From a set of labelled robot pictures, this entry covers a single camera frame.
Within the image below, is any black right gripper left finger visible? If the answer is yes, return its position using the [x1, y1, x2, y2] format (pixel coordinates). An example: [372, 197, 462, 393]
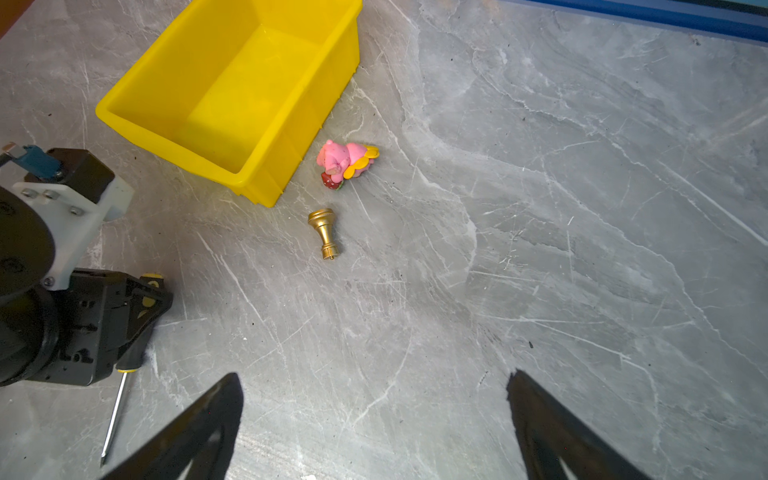
[104, 372, 244, 479]

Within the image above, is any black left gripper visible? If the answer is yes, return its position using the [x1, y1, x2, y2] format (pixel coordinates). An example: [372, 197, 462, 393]
[29, 269, 174, 386]

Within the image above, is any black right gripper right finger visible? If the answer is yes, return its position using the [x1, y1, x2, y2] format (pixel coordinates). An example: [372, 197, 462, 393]
[507, 370, 648, 479]

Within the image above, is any black yellow screwdriver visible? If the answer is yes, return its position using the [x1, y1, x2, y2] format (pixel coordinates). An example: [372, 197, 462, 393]
[99, 297, 159, 468]

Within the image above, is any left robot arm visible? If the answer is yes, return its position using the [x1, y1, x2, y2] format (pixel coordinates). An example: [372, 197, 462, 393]
[1, 190, 173, 386]

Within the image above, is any yellow plastic bin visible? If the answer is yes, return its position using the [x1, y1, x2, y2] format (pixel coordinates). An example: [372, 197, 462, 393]
[95, 0, 363, 207]

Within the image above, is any gold chess piece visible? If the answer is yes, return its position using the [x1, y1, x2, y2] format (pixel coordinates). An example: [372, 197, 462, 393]
[308, 208, 339, 260]

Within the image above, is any pink toy figure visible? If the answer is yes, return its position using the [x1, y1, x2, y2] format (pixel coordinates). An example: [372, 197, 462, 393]
[316, 140, 380, 190]

